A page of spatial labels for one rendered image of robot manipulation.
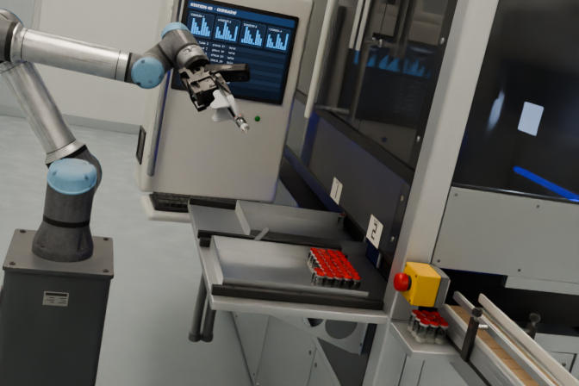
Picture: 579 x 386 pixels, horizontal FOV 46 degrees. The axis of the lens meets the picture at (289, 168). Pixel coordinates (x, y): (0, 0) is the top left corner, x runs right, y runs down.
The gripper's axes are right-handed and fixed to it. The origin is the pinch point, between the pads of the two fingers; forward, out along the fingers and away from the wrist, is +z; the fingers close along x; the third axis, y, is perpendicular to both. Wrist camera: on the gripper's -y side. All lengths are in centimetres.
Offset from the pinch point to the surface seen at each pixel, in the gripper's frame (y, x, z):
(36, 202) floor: 71, -237, -192
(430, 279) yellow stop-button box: -16, -3, 58
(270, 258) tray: 5.3, -28.7, 24.2
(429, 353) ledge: -9, -12, 69
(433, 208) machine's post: -25, 1, 46
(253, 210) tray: -3, -51, -4
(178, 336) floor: 30, -165, -31
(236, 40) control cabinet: -25, -34, -57
